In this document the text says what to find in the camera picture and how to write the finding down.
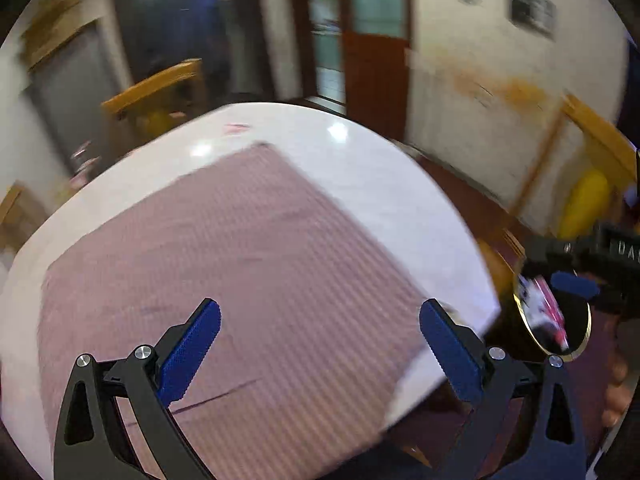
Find pink drink bottle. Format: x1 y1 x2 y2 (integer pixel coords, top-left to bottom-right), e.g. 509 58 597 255
516 275 570 353

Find black gold rimmed trash bin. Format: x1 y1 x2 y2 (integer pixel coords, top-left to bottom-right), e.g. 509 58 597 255
512 269 592 362

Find red striped table cloth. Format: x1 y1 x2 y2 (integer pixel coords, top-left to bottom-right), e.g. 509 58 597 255
38 144 425 479

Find grey refrigerator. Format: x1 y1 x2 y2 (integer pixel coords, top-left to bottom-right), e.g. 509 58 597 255
27 21 122 176

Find wooden chair yellow cushion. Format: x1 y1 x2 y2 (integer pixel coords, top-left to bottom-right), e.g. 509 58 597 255
101 58 207 146

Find cardboard box on fridge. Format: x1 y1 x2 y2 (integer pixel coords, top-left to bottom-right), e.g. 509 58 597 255
20 0 86 70

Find dark sliding glass door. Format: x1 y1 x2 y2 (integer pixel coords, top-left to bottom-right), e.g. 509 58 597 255
114 0 276 108

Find wooden chair by wall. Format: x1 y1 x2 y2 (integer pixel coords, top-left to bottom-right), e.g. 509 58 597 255
0 181 49 255

